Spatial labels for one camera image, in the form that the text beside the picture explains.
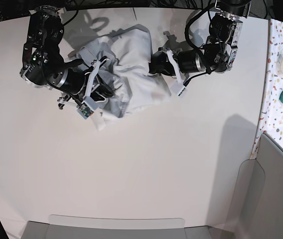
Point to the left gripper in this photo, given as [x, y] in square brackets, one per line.
[164, 61]

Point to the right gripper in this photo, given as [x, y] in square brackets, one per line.
[75, 83]

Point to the white t-shirt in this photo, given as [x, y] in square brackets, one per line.
[126, 72]

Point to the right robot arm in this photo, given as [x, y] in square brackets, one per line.
[43, 65]

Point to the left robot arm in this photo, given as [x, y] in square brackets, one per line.
[216, 54]

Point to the grey panel at right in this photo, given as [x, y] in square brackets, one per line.
[257, 208]

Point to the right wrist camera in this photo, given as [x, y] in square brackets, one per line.
[87, 107]

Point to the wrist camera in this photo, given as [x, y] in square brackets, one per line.
[179, 89]
[87, 107]

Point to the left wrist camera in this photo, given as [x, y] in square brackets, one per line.
[179, 89]

